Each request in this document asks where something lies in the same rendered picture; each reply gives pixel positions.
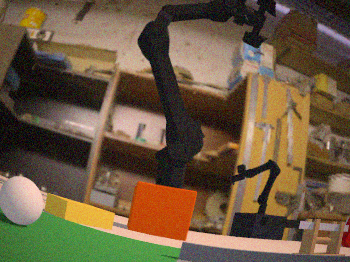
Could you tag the green mat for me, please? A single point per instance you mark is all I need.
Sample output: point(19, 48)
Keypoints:
point(54, 239)

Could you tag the yellow rectangular block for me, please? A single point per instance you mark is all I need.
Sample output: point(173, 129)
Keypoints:
point(80, 213)

